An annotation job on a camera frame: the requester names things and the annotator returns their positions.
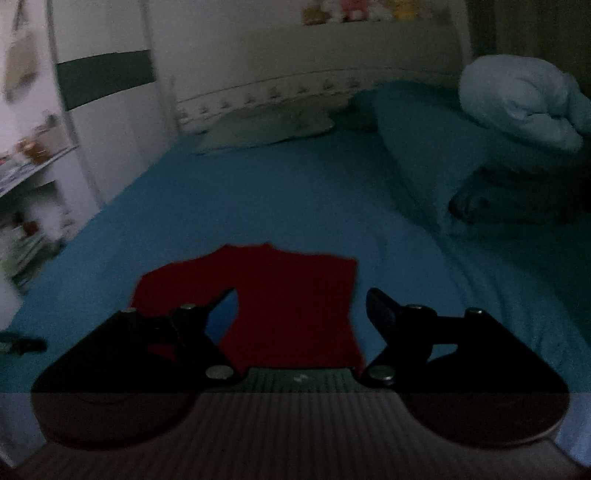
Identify cluttered white shelf unit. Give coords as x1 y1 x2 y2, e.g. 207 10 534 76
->
0 107 80 289

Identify beige hanging bag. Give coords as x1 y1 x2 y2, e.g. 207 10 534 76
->
2 4 38 103

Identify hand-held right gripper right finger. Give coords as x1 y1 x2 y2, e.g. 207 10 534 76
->
364 288 505 385

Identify bed with blue sheet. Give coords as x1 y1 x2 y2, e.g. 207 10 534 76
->
0 80 591 394

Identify white wardrobe with green stripe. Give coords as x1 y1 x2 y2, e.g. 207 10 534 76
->
48 0 182 210

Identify red small garment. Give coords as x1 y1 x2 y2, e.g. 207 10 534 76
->
131 243 366 371

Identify light blue rolled blanket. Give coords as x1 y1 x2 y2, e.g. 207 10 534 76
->
458 54 586 154

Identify row of plush toys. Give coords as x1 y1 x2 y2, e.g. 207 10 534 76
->
301 0 435 25

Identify blue pillow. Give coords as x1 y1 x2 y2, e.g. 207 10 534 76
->
372 82 497 227

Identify white bed headboard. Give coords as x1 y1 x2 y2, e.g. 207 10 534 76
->
174 22 463 136

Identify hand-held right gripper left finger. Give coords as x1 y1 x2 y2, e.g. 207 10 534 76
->
106 289 242 385

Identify dark folded clothes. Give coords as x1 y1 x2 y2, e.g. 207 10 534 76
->
449 165 583 227

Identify pale green cushion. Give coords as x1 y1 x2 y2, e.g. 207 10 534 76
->
196 98 337 154

